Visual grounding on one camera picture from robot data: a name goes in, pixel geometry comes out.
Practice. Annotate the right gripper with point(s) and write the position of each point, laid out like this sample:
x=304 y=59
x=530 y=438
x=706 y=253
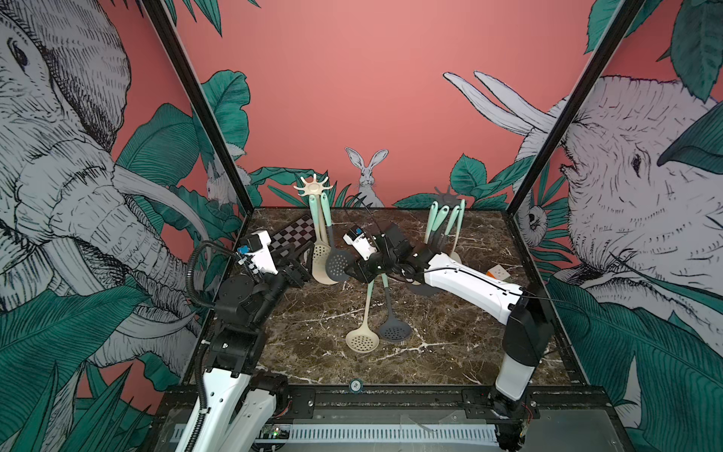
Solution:
x=362 y=272

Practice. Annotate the beige skimmer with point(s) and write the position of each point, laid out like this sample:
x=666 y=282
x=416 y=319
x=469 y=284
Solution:
x=433 y=212
x=364 y=340
x=453 y=254
x=321 y=249

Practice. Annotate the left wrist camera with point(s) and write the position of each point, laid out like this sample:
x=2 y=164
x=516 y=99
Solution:
x=253 y=251

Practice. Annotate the white vent strip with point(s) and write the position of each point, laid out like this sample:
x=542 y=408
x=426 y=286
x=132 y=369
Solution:
x=481 y=435

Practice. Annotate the black white checkerboard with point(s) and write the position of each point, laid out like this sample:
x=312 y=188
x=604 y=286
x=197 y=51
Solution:
x=297 y=233

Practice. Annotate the black frame post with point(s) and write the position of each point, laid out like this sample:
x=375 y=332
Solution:
x=159 y=15
x=618 y=26

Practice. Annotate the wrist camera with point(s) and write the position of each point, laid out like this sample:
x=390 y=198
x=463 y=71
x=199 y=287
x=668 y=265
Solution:
x=253 y=251
x=362 y=243

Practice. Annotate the right black frame post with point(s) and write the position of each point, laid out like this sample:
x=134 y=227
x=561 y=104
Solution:
x=618 y=26

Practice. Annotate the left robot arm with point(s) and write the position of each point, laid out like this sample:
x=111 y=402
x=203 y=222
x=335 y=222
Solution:
x=234 y=401

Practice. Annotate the colourful puzzle cube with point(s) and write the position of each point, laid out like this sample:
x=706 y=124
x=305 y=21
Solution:
x=499 y=273

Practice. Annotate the black front rail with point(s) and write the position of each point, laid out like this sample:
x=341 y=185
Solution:
x=306 y=402

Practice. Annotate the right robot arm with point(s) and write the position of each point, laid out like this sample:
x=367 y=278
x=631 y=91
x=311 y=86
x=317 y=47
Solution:
x=528 y=319

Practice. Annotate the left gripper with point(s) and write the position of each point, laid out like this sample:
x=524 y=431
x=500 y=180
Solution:
x=300 y=274

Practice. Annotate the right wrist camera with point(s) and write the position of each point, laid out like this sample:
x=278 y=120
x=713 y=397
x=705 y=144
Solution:
x=362 y=243

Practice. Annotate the beige utensil rack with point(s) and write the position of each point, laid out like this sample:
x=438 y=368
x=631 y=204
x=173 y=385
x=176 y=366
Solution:
x=314 y=187

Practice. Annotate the left black frame post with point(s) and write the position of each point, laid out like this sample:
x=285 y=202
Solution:
x=159 y=15

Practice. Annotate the grey skimmer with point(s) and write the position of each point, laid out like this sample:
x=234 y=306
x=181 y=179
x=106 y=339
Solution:
x=393 y=330
x=437 y=237
x=449 y=226
x=338 y=260

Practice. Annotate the small circuit board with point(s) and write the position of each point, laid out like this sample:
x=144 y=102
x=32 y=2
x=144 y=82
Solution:
x=274 y=433

